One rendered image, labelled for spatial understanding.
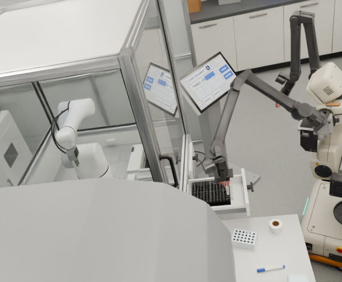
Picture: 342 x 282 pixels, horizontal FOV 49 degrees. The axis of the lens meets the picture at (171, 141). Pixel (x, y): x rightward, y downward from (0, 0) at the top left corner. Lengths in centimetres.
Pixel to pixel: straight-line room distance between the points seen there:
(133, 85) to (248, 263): 117
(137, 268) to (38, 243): 26
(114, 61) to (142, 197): 47
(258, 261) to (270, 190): 148
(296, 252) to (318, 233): 73
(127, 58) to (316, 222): 200
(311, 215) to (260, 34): 277
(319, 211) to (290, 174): 77
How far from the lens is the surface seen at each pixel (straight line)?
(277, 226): 214
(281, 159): 377
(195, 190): 227
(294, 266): 204
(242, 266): 204
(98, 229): 96
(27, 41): 177
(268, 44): 510
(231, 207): 213
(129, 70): 125
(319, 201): 300
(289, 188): 348
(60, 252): 94
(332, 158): 249
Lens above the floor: 244
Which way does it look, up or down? 35 degrees down
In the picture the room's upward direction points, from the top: 14 degrees counter-clockwise
